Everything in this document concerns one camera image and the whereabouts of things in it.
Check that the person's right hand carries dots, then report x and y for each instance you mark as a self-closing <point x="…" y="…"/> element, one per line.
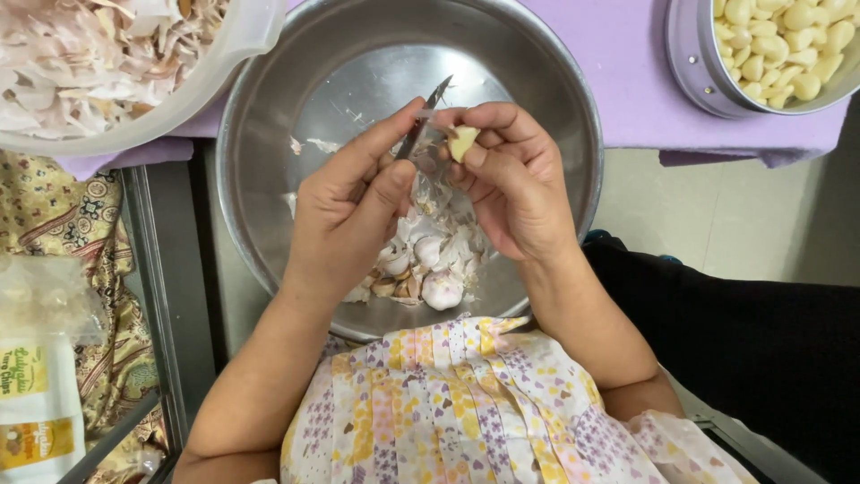
<point x="524" y="195"/>

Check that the person's left hand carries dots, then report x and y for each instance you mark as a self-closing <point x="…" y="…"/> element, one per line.
<point x="336" y="215"/>

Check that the peeled garlic clove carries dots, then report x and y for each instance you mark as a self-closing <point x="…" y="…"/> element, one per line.
<point x="462" y="140"/>

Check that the small steel knife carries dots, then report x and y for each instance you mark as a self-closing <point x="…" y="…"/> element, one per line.
<point x="430" y="111"/>

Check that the pile of unpeeled garlic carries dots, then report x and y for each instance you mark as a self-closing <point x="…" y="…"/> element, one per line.
<point x="437" y="269"/>

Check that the large steel mixing bowl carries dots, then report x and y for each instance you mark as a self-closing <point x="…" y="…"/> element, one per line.
<point x="531" y="80"/>

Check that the purple cloth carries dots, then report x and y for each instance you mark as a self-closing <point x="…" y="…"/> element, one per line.
<point x="625" y="74"/>

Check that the translucent plastic bowl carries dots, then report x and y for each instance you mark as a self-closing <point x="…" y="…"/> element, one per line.
<point x="225" y="84"/>

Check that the steel pot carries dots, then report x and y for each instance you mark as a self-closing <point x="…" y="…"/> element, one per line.
<point x="686" y="60"/>

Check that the floral pleated garment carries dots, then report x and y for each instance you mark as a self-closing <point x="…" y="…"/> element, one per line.
<point x="463" y="410"/>

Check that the black garment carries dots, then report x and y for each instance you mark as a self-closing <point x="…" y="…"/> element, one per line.
<point x="752" y="336"/>

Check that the patterned beige fabric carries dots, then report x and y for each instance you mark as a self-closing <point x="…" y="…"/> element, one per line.
<point x="67" y="208"/>

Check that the heap of garlic skins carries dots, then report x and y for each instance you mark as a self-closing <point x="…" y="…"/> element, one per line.
<point x="87" y="60"/>

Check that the heap of peeled cloves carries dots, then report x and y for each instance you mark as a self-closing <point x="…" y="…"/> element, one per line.
<point x="786" y="47"/>

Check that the clear plastic bag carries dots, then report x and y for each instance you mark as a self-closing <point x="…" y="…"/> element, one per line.
<point x="40" y="296"/>

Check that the white yellow-label snack packet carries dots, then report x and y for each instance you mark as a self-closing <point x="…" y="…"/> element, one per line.
<point x="40" y="450"/>
<point x="33" y="383"/>

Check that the dark grey metal frame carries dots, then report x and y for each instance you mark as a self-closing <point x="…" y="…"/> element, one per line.
<point x="168" y="269"/>

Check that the grey metal rail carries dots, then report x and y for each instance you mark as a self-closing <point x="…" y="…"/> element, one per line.
<point x="752" y="445"/>

